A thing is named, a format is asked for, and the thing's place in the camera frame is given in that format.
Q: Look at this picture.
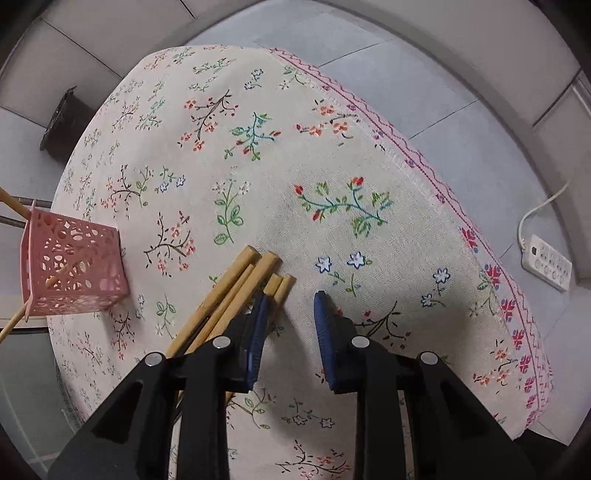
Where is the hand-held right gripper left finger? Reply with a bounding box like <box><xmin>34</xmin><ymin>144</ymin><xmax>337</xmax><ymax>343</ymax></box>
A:
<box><xmin>48</xmin><ymin>292</ymin><xmax>271</xmax><ymax>480</ymax></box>

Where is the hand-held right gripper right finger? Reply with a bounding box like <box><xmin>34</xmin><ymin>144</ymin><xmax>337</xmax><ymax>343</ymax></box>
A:
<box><xmin>314</xmin><ymin>291</ymin><xmax>536</xmax><ymax>480</ymax></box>

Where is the pink perforated basket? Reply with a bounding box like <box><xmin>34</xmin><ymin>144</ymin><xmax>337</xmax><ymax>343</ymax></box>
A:
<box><xmin>19</xmin><ymin>199</ymin><xmax>130</xmax><ymax>319</ymax></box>

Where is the floral tablecloth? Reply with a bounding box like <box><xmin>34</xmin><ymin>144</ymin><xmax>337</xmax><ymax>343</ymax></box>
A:
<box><xmin>46</xmin><ymin>44</ymin><xmax>555</xmax><ymax>480</ymax></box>

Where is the black waste bin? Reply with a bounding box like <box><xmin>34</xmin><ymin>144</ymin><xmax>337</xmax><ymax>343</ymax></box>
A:
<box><xmin>39</xmin><ymin>85</ymin><xmax>95</xmax><ymax>162</ymax></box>

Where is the white power cable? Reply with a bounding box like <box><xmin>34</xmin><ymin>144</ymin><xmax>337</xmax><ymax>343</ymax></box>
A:
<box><xmin>517</xmin><ymin>178</ymin><xmax>573</xmax><ymax>245</ymax></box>

